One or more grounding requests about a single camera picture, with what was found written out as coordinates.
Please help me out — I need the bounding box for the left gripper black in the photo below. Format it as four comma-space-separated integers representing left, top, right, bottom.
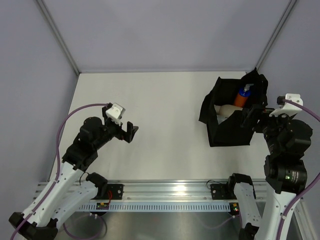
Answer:
93, 108, 138, 151

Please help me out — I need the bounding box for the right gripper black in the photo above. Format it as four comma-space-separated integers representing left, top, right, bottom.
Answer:
241, 104, 296, 155

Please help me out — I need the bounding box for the blue orange pump bottle back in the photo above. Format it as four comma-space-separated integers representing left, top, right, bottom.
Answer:
233, 83, 254, 108

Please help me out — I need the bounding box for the beige pump bottle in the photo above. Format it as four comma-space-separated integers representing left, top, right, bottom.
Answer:
214, 104, 243, 118

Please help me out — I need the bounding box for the black canvas bag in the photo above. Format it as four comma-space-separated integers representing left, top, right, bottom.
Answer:
198, 69, 268, 147

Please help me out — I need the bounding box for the clear bottle black cap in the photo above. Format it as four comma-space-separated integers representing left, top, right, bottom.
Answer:
216, 115, 228, 125

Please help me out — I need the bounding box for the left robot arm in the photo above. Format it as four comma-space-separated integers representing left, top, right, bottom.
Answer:
8, 117, 139, 240

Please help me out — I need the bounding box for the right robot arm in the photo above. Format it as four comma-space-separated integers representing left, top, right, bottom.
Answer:
226, 100, 313, 240

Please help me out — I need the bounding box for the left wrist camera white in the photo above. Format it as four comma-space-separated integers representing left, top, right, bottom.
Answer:
102, 103, 126, 126

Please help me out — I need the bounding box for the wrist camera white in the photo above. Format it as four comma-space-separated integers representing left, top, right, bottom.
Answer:
269, 93, 303, 117
102, 103, 126, 126

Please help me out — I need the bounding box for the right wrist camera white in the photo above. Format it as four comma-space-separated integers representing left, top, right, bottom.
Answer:
269, 93, 303, 117

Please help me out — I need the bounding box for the aluminium rail frame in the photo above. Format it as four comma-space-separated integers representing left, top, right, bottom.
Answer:
32, 178, 305, 201

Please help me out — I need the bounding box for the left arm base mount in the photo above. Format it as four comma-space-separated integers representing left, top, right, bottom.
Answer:
94, 183, 124, 200

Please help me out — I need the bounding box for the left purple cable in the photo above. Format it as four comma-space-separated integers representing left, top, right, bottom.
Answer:
9, 102, 112, 240

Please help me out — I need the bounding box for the white slotted cable duct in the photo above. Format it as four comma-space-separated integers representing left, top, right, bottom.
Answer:
77, 202, 231, 213

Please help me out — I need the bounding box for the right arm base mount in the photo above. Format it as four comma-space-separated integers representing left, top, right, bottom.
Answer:
210, 183, 237, 200

